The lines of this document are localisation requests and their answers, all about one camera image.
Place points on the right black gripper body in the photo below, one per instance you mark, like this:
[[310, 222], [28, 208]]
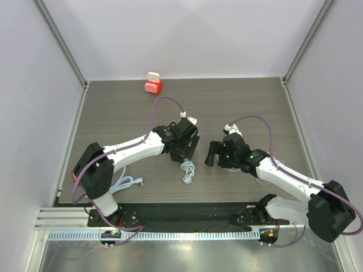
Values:
[[222, 160]]

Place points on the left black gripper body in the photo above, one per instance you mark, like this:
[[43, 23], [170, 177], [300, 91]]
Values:
[[184, 150]]

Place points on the red brown cube adapter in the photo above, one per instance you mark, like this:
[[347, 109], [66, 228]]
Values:
[[74, 174]]

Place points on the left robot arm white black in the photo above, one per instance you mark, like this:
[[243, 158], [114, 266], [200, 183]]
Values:
[[94, 170]]

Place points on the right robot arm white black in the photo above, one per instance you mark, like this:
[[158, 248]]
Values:
[[323, 207]]

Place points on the red pink cube socket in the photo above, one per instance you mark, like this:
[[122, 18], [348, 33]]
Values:
[[154, 88]]

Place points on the cream white plug adapter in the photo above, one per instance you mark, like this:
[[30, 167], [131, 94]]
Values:
[[153, 77]]

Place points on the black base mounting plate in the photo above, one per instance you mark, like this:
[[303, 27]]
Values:
[[192, 216]]

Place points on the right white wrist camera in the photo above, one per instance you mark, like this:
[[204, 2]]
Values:
[[231, 128]]

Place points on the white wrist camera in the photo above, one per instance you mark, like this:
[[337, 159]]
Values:
[[231, 128], [189, 118]]

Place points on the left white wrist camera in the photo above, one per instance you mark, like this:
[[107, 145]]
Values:
[[189, 118]]

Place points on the white slotted cable duct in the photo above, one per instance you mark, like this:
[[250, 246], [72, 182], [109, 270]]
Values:
[[112, 235]]

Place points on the aluminium front rail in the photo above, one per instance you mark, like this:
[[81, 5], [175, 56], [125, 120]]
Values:
[[68, 217]]

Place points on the right aluminium frame post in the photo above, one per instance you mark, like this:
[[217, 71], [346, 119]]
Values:
[[307, 41]]

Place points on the aluminium frame post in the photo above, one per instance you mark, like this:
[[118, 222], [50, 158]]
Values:
[[307, 41], [51, 24]]

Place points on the left aluminium frame post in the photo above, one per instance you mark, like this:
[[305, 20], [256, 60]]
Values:
[[51, 24]]

